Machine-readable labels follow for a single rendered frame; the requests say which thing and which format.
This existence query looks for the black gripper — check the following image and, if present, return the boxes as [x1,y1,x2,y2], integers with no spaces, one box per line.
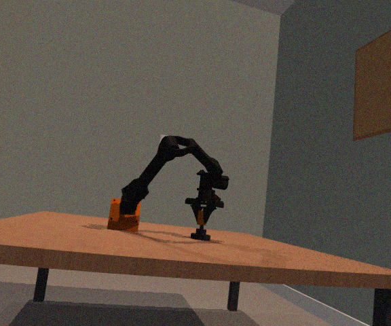
[185,186,224,223]

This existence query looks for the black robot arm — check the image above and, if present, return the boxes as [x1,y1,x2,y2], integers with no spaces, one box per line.
[120,136,229,215]

